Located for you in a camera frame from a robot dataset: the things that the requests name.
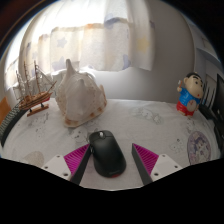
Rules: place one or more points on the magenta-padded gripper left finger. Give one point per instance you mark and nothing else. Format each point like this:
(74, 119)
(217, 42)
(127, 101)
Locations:
(60, 165)

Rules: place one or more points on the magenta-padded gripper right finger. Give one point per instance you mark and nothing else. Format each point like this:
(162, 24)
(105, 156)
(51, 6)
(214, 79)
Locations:
(165, 165)

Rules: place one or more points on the black computer mouse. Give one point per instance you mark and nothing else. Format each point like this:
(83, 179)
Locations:
(106, 153)

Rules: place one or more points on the round printed mouse pad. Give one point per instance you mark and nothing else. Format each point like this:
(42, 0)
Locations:
(199, 147)

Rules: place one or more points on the white printed tablecloth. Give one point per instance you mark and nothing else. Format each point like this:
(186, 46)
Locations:
(146, 126)

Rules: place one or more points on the black keyboard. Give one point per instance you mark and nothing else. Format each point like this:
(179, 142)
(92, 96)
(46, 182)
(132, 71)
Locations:
(9, 125)

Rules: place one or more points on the large white conch shell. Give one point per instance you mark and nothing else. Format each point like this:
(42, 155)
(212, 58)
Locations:
(80, 100)

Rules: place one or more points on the wooden model sailing ship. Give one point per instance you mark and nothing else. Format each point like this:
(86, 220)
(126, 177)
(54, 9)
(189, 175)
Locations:
(35, 98)

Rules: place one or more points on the black router with antennas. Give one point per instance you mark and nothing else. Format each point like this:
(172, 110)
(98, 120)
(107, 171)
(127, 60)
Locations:
(209, 108)

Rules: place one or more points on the cartoon boy figurine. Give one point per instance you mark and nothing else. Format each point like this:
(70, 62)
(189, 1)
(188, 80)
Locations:
(189, 95)

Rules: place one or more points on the orange wooden chair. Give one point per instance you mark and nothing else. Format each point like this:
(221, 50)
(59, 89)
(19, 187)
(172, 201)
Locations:
(4, 110)

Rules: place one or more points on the black computer monitor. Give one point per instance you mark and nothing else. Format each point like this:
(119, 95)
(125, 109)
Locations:
(220, 100)

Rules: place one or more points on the white curved pipe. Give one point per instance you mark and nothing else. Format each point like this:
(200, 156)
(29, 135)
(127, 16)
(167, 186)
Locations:
(88, 74)

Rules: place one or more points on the white star-print curtain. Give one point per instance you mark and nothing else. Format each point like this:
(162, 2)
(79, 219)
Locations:
(93, 40)

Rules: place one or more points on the white wall shelf unit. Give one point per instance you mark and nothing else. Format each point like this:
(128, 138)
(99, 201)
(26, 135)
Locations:
(208, 53)

